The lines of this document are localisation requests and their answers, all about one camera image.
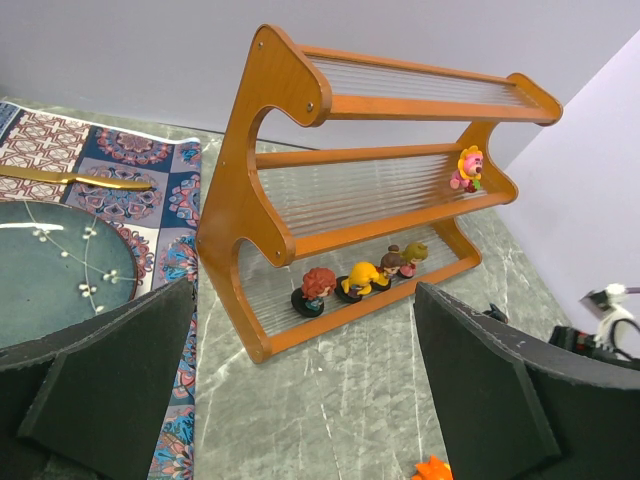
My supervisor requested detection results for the black yellow spiky figurine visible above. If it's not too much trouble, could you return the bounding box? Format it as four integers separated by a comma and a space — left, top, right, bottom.
483, 303, 509, 324

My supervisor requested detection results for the orange dragon toy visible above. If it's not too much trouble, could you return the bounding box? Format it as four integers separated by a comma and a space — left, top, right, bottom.
411, 455, 453, 480

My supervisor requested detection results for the gold knife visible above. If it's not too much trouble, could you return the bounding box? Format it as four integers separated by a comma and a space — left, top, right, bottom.
1, 165, 152, 191

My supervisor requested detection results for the pink bear sunflower toy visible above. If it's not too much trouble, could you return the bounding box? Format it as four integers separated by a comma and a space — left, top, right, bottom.
449, 145, 484, 193

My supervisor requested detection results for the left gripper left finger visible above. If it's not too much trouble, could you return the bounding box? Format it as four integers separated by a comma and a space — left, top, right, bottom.
1, 278, 196, 479

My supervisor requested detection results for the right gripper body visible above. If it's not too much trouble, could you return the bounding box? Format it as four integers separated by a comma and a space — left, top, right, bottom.
548, 326, 639, 370

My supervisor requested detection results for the brown-haired figurine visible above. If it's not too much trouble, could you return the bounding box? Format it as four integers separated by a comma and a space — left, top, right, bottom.
371, 245, 405, 291

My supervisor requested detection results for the straw hat figurine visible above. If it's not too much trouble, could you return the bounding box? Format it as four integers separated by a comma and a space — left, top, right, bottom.
397, 242, 429, 279

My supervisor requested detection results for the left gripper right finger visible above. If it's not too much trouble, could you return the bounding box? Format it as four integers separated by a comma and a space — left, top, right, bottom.
414, 283, 639, 479

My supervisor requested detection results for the red-haired figurine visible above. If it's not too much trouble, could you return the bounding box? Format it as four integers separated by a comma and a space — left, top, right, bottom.
290, 267, 337, 318

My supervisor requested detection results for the yellow-haired figurine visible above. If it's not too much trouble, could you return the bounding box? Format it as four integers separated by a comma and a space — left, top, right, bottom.
335, 262, 391, 304

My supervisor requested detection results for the orange wooden three-tier shelf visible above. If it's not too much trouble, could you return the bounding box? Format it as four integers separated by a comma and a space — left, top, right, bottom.
196, 24, 563, 363

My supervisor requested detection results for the teal ceramic plate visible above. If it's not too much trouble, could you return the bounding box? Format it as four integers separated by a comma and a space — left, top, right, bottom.
1, 200, 138, 348

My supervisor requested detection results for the patterned blue placemat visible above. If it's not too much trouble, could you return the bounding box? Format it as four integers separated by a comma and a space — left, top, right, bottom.
1, 102, 201, 479

